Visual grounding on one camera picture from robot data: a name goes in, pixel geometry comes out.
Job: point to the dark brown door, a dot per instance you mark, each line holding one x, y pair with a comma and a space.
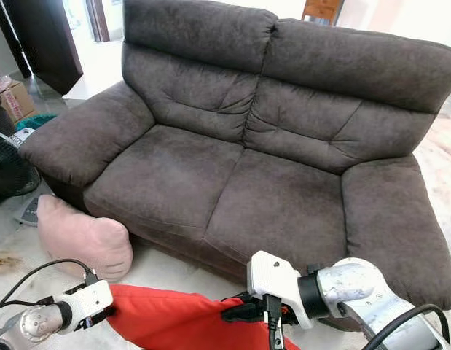
43, 40

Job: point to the brown fabric two-seat sofa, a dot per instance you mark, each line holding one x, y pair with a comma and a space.
254, 160

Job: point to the teal plastic waste basket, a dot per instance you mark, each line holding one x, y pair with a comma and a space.
36, 121

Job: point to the brown cardboard box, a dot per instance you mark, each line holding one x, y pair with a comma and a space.
17, 100

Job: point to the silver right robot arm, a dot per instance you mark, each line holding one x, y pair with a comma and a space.
356, 288

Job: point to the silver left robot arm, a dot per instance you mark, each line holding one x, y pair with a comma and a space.
36, 324

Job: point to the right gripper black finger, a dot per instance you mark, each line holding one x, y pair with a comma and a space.
232, 312

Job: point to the black and white floor fan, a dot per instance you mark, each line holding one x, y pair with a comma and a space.
10, 168

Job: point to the pink cat face pillow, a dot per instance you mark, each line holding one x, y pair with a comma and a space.
83, 237

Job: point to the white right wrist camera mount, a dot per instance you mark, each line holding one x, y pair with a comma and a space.
276, 281

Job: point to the white low table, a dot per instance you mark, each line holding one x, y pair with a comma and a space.
94, 73

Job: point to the red square pillow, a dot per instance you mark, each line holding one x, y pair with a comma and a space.
181, 321

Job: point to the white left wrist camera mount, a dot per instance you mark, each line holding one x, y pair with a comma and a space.
87, 297

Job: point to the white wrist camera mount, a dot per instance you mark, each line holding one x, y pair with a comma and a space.
87, 297
276, 281

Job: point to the red and pink packets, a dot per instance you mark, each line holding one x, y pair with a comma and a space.
1, 79

